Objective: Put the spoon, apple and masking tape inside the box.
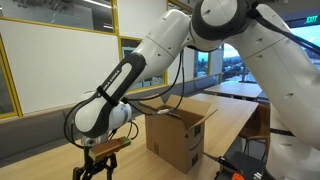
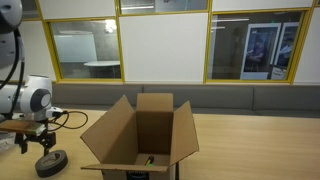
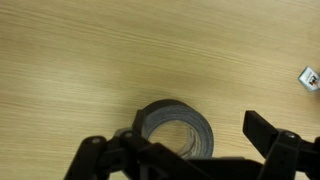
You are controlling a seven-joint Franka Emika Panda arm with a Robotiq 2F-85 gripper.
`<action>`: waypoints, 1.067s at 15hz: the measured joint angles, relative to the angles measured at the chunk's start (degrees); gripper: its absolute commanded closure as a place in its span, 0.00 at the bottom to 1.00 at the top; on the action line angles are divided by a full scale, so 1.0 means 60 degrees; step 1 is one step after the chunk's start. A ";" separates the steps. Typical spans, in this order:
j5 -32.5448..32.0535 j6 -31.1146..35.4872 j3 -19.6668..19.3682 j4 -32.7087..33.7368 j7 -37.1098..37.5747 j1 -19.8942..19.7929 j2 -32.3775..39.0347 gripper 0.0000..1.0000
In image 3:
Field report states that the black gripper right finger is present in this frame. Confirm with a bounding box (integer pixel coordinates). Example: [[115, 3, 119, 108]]
[[243, 110, 320, 180]]

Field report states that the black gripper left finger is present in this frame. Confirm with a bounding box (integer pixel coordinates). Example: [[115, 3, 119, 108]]
[[63, 109, 208, 180]]

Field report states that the black tape roll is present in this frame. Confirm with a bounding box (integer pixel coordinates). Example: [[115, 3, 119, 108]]
[[138, 99, 215, 161]]

